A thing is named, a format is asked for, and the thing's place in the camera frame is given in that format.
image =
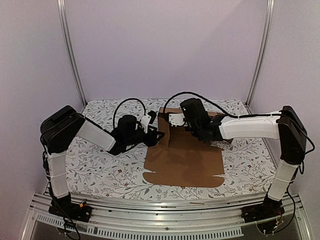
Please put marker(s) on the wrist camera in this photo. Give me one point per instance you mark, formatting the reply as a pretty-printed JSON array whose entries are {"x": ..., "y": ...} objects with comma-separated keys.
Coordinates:
[
  {"x": 177, "y": 120},
  {"x": 148, "y": 119}
]

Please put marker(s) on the white floral table cloth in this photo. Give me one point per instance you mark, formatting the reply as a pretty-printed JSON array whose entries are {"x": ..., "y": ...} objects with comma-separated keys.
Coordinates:
[{"x": 248, "y": 169}]

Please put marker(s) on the right aluminium corner post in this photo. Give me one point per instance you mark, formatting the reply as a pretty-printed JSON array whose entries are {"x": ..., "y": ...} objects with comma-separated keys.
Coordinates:
[{"x": 262, "y": 51}]

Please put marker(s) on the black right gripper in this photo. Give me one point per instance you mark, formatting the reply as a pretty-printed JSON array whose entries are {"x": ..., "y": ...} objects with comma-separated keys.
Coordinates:
[{"x": 197, "y": 132}]

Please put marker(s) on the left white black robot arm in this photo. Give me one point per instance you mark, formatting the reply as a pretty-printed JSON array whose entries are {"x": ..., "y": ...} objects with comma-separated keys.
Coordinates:
[{"x": 58, "y": 133}]

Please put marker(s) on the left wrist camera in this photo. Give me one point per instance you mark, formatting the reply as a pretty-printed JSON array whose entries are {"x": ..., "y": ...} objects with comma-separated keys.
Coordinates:
[{"x": 148, "y": 119}]

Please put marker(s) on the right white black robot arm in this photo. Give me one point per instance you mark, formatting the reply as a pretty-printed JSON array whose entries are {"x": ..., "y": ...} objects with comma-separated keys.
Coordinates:
[{"x": 283, "y": 125}]

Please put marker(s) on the aluminium front rail frame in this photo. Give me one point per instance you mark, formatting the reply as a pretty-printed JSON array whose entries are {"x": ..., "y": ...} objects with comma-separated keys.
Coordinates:
[{"x": 202, "y": 219}]

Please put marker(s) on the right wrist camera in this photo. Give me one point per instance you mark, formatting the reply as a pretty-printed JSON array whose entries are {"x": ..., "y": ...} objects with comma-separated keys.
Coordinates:
[{"x": 177, "y": 120}]

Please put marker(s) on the brown cardboard box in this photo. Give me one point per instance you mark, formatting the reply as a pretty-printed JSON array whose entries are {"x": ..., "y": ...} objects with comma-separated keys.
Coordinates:
[{"x": 181, "y": 160}]

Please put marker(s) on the aluminium corner post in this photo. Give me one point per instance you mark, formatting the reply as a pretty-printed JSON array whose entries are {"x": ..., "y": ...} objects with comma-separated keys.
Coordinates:
[
  {"x": 62, "y": 11},
  {"x": 262, "y": 51}
]

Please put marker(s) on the left aluminium corner post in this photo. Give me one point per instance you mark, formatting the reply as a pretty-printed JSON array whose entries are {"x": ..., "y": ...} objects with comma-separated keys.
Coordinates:
[{"x": 62, "y": 11}]

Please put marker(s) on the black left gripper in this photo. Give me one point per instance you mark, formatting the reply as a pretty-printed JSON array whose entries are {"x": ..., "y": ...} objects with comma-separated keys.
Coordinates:
[{"x": 151, "y": 140}]

